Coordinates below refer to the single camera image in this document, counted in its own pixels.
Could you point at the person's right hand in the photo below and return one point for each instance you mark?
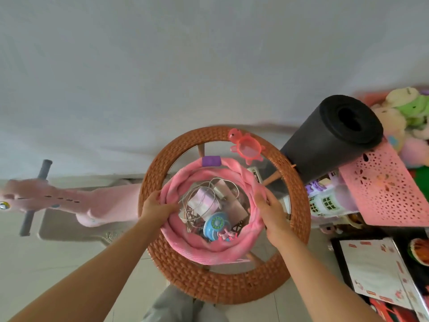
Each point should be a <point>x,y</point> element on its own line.
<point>275,221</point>

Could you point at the person's left hand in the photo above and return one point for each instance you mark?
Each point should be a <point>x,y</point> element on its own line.
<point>156,209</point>

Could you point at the pink rocking animal toy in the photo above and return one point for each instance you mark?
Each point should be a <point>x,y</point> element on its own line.
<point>107,204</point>

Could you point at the small pink toy figure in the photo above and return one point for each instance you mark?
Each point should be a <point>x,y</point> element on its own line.
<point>228,235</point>

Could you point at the pink hula hoop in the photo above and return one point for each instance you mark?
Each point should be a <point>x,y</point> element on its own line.
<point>201,251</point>

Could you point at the pink turtle toy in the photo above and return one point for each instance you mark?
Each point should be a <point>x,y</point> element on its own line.
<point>246,147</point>

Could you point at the black yoga mat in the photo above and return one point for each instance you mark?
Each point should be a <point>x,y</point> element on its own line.
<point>321,140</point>

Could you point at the red toy car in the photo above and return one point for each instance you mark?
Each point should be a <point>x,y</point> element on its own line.
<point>385,310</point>

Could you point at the person's left forearm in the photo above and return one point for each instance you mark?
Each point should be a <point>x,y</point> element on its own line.
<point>83,281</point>

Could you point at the person's right forearm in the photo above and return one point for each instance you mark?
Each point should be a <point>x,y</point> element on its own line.
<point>318,288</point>

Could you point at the person's left leg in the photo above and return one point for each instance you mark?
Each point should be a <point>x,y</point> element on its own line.
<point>167,305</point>

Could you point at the pale pink box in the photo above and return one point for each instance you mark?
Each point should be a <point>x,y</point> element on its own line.
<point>204,201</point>

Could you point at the white remote control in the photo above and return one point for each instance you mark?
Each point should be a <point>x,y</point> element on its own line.
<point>255,174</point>

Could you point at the round rattan glass table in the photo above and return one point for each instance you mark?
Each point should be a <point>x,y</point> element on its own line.
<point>207,285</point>

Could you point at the black white TV cabinet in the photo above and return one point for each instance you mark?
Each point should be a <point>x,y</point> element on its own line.
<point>372,264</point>

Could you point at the pink perforated basket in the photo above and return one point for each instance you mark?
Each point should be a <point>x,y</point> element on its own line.
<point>385,187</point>

